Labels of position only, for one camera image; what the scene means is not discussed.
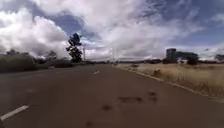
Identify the row of dark bushes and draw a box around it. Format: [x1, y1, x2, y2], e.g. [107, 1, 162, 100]
[0, 49, 84, 74]

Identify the low dark building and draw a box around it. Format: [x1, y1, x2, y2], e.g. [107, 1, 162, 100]
[175, 50, 200, 65]

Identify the tall dark tree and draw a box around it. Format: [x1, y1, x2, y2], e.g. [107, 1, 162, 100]
[65, 32, 84, 64]

